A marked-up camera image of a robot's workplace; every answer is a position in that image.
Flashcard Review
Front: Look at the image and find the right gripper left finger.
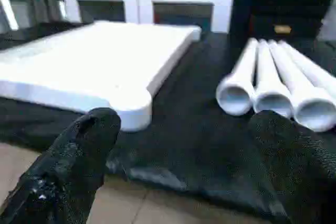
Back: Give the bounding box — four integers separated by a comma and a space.
0, 107, 121, 224

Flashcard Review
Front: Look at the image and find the black cabinet with gold label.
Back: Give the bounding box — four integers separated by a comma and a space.
230, 0, 333, 39

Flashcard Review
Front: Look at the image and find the white plastic table top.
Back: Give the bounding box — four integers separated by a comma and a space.
0, 20, 202, 132

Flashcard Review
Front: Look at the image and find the black work mat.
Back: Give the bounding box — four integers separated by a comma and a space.
0, 22, 336, 224

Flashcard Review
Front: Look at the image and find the white plastic table leg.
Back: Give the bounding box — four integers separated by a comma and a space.
253, 39, 295, 120
278, 39, 336, 99
267, 39, 336, 132

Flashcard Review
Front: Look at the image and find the white leg with black mark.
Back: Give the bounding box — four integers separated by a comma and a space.
215, 37, 257, 116

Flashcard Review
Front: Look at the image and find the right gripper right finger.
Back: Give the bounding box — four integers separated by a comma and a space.
248, 110, 336, 224

